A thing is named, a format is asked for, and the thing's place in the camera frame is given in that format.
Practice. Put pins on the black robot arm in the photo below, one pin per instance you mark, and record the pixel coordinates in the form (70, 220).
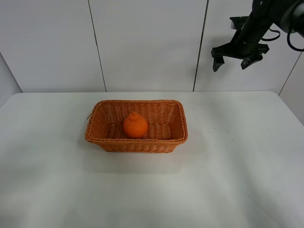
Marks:
(288, 15)

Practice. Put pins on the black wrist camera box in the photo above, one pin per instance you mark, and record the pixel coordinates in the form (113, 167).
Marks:
(238, 22)

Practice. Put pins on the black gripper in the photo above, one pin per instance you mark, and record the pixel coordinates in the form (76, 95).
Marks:
(244, 44)

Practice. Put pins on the orange wicker basket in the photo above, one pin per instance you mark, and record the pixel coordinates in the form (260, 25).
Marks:
(167, 127)

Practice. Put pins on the orange with knobbed top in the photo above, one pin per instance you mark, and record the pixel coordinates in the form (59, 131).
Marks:
(135, 125)

